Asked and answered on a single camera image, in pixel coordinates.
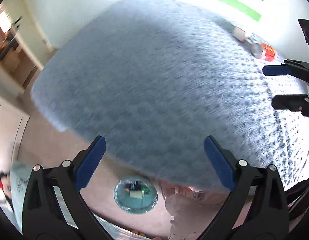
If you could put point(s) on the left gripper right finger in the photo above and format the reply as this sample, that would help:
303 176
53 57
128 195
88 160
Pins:
256 207

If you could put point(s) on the red drink can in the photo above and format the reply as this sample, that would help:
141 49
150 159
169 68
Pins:
263 51

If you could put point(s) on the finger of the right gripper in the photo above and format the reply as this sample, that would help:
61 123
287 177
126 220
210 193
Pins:
298 69
293 103

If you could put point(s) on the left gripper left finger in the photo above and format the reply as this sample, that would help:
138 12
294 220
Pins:
53 206

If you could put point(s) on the wooden shelf furniture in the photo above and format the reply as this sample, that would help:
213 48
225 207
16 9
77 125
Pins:
15 56

